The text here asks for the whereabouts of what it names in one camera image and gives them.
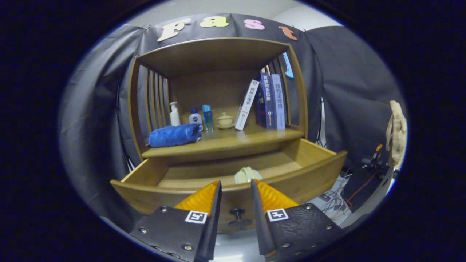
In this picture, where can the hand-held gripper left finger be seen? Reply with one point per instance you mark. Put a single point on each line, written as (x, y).
(213, 225)

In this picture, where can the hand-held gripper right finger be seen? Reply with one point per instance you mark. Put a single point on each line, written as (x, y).
(260, 225)

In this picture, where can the wooden drawer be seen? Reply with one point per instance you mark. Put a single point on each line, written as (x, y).
(309, 182)

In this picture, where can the wooden countertop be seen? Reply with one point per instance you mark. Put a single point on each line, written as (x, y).
(233, 140)

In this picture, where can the wooden cabinet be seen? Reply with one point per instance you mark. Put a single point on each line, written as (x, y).
(211, 54)

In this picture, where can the blue towel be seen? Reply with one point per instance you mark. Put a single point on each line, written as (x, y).
(171, 135)

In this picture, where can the cream lidded teacup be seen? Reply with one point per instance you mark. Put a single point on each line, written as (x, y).
(225, 120)

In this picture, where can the clear blue bottle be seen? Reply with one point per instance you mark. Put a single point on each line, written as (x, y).
(208, 118)

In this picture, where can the white bottle with blue cap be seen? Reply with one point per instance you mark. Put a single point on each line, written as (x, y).
(195, 118)

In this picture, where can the white pump bottle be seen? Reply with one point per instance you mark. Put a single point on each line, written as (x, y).
(175, 118)

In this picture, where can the black light stand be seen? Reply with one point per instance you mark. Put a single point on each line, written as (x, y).
(321, 125)

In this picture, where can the white book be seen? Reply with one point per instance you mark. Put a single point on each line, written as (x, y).
(247, 105)

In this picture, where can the light blue book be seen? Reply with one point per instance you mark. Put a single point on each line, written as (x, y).
(278, 103)

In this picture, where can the dark blue book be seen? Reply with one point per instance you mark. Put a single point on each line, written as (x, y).
(267, 102)

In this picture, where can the black device with orange tip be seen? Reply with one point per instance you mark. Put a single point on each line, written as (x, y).
(373, 160)

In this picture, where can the black backdrop cloth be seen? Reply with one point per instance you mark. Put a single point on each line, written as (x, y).
(356, 91)

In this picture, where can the beige cloth bag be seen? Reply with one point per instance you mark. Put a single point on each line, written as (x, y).
(397, 131)

